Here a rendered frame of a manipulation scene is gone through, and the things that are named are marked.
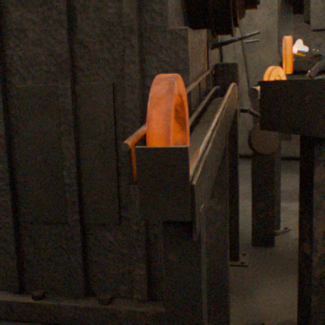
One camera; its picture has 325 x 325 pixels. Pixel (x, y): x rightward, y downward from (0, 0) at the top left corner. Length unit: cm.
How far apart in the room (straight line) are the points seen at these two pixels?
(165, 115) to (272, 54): 386
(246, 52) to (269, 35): 25
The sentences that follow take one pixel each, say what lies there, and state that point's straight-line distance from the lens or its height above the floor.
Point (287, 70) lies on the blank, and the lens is 212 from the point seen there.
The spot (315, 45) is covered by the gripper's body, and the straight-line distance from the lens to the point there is 215.
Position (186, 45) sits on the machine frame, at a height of 82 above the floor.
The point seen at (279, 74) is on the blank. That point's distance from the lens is 233.
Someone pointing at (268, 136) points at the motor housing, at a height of 49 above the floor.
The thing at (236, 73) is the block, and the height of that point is 75.
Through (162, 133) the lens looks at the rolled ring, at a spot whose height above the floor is 65.
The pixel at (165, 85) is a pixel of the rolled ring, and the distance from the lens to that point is 69.
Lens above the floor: 72
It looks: 9 degrees down
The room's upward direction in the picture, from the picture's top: 2 degrees counter-clockwise
